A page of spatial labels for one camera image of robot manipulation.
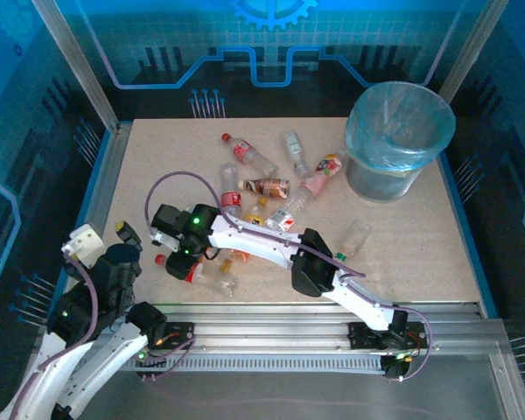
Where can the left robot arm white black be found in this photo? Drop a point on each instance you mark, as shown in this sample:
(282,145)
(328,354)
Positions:
(114,350)

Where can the grey metal base plate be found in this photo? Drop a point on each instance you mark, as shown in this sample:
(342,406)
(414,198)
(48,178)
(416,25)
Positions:
(267,398)

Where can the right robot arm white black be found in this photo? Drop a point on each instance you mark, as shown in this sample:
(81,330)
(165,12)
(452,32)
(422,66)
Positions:
(254,245)

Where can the aluminium table side rail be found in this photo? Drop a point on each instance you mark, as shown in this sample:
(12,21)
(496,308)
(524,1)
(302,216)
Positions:
(109,175)

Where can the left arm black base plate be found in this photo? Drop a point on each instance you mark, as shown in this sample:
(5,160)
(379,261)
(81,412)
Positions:
(181,334)

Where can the metal mesh waste bin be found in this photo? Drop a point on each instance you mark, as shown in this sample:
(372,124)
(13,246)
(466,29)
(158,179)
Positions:
(376,184)

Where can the pink peach tea bottle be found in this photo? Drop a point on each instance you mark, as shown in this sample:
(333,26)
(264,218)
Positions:
(326,168)

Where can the clear bottle green cap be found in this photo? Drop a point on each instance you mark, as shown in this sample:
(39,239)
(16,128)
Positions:
(354,238)

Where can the blue table edge strip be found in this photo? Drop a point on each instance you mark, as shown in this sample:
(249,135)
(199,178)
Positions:
(469,236)
(99,164)

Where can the aluminium extrusion rail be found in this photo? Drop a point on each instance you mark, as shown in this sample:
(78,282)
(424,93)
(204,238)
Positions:
(267,328)

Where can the clear bottle green white label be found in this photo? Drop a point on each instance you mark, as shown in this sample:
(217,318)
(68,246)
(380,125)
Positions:
(293,144)

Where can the aluminium frame post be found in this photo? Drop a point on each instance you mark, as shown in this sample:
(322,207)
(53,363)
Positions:
(76,65)
(472,48)

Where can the clear ribbed bottle red-white label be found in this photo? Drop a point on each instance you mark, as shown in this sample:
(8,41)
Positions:
(295,199)

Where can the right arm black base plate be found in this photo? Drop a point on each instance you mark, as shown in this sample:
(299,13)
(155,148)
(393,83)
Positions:
(361,337)

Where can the brown label drink bottle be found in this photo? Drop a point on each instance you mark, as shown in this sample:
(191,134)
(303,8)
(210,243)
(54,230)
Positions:
(269,187)

